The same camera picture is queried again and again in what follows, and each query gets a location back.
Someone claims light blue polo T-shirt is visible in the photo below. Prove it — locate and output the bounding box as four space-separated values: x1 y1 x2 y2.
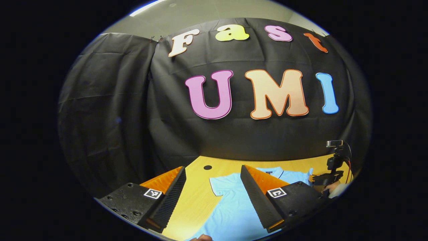
189 167 315 241

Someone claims black backdrop cloth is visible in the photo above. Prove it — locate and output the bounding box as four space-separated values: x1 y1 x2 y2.
58 17 372 198

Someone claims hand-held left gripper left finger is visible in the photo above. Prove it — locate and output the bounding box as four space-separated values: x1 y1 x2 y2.
95 166 187 234

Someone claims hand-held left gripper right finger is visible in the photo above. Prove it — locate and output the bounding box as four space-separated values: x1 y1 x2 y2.
241 165 330 234

